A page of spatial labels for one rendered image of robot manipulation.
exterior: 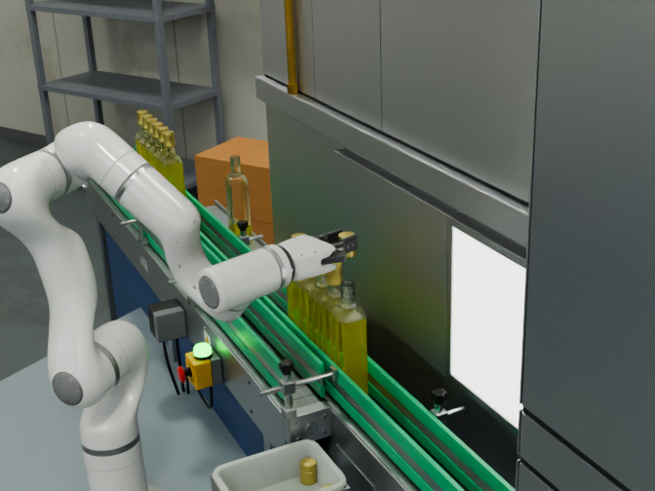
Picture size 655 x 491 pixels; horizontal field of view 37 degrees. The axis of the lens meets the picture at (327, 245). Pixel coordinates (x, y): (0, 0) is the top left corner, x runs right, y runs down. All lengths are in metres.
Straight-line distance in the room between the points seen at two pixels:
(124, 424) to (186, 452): 0.45
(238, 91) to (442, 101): 4.53
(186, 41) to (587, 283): 5.68
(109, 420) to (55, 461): 0.50
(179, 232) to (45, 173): 0.30
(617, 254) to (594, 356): 0.11
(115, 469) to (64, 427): 0.59
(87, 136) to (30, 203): 0.16
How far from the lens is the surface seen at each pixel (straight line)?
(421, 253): 1.90
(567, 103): 0.90
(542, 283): 0.97
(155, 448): 2.49
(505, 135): 1.64
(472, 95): 1.71
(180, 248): 1.77
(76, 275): 1.92
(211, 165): 4.80
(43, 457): 2.54
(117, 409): 2.05
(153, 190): 1.74
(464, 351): 1.85
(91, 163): 1.78
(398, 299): 2.03
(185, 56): 6.52
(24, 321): 4.98
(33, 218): 1.85
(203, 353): 2.34
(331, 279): 1.97
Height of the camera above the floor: 2.14
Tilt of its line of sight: 23 degrees down
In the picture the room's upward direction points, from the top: 2 degrees counter-clockwise
